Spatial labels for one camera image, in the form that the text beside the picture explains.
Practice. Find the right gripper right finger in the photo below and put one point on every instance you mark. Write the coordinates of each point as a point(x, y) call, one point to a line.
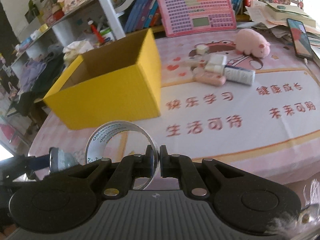
point(182, 168)

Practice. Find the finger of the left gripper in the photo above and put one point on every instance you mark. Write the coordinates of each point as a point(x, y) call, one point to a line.
point(33, 163)

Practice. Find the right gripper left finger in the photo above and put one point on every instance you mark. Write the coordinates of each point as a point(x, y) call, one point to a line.
point(133, 172)

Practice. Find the clear tape roll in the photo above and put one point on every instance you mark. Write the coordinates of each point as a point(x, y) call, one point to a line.
point(118, 139)

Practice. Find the pink compact case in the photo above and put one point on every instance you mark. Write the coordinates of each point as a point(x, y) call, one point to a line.
point(210, 79)

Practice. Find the large white charger cube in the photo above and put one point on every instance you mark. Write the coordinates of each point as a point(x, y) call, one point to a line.
point(216, 63)

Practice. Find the white spray bottle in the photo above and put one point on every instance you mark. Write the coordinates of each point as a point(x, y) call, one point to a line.
point(239, 75)

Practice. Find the small white plug adapter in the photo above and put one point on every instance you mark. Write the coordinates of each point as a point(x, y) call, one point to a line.
point(201, 49)

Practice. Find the pink plush pig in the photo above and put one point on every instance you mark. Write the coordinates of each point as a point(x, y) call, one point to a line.
point(250, 42)

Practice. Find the yellow cardboard box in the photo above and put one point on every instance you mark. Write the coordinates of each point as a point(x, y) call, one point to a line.
point(118, 81)

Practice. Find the pile of clothes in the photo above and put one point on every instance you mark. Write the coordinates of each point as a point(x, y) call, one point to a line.
point(38, 78)

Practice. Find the pink cartoon table mat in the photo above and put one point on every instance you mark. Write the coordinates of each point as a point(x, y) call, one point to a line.
point(270, 128)

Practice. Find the tissue box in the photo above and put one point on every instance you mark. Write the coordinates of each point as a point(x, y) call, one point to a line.
point(74, 49)

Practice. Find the red white bottle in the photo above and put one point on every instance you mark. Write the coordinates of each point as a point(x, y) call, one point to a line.
point(96, 32)

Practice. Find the row of blue books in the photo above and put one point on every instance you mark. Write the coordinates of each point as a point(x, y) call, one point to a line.
point(141, 15)

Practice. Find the pink keyboard toy board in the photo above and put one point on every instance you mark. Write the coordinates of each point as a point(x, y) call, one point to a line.
point(186, 17)

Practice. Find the black smartphone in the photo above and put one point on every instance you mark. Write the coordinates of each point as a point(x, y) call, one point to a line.
point(300, 39)

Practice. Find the stack of papers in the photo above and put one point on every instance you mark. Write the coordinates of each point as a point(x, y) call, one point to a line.
point(273, 15)

